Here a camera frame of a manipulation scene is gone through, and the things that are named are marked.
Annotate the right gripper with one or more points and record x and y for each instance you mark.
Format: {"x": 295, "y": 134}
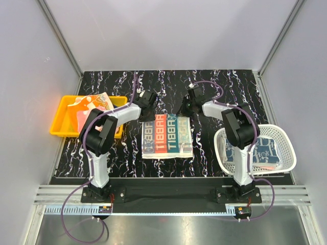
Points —
{"x": 182, "y": 111}

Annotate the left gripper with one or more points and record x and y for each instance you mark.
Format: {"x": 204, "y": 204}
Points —
{"x": 150, "y": 118}

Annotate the multicolour rabbit letter towel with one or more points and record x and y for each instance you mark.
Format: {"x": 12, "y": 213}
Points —
{"x": 168, "y": 136}

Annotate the pink white towel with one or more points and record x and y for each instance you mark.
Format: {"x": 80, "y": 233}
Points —
{"x": 81, "y": 120}

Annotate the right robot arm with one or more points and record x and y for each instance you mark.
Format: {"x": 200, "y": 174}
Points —
{"x": 240, "y": 128}

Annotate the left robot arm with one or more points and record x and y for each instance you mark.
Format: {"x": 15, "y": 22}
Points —
{"x": 97, "y": 138}

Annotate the orange patterned towel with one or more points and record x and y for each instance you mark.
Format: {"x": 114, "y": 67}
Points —
{"x": 89, "y": 102}

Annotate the yellow plastic bin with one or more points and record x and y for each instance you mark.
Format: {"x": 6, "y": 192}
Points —
{"x": 62, "y": 125}

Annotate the white plastic basket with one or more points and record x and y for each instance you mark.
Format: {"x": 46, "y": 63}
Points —
{"x": 284, "y": 146}

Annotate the right controller board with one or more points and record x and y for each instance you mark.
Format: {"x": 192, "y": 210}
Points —
{"x": 244, "y": 211}

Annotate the controller board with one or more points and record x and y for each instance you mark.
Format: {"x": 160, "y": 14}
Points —
{"x": 244, "y": 211}
{"x": 105, "y": 209}

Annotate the left controller board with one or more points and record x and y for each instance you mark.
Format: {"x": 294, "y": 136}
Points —
{"x": 105, "y": 209}

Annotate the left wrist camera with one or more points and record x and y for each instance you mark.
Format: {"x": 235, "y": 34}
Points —
{"x": 140, "y": 92}

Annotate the right aluminium frame post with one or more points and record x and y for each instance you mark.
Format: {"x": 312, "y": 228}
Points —
{"x": 283, "y": 32}

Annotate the aluminium frame post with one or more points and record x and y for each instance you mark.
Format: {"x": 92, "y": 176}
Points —
{"x": 283, "y": 32}
{"x": 57, "y": 32}

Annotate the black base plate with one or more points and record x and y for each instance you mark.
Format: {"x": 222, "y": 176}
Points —
{"x": 170, "y": 195}

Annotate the left aluminium frame post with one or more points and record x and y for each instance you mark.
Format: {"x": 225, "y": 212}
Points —
{"x": 57, "y": 32}

